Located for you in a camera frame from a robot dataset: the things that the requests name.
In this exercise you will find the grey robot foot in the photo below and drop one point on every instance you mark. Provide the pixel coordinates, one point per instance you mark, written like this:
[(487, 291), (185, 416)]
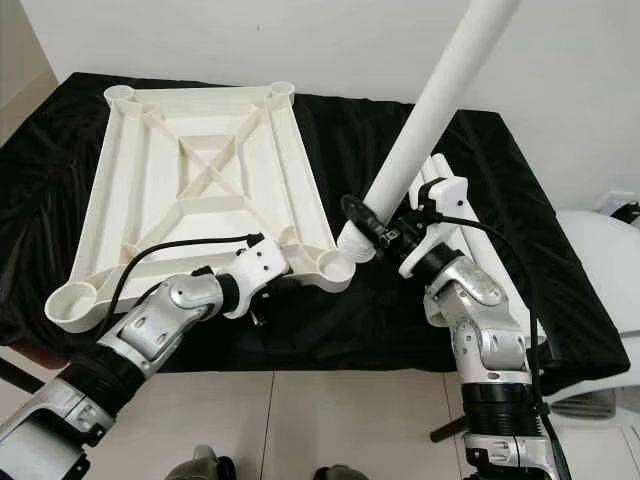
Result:
[(198, 465), (338, 474)]

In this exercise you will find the black power plug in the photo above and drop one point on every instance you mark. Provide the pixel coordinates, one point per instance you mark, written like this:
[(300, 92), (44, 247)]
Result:
[(626, 211)]

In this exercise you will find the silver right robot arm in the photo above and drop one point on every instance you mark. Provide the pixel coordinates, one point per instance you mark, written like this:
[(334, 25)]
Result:
[(490, 320)]

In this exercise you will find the black table cloth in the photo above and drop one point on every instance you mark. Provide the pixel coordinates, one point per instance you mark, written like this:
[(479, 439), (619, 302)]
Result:
[(345, 150)]

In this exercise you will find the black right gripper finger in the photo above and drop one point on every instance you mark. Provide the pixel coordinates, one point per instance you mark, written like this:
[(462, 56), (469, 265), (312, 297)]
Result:
[(360, 215)]

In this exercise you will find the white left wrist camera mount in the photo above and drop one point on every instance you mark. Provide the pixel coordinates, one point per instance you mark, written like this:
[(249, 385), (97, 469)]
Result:
[(260, 262)]

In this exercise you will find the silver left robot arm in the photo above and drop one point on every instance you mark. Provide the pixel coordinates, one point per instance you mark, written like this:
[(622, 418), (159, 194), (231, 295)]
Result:
[(150, 330)]

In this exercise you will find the grey left robot foot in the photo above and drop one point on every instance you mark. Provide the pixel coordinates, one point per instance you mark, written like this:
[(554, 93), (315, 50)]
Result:
[(198, 465)]

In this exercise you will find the grey right robot foot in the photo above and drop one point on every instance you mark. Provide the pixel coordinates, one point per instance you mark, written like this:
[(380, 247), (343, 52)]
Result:
[(338, 474)]

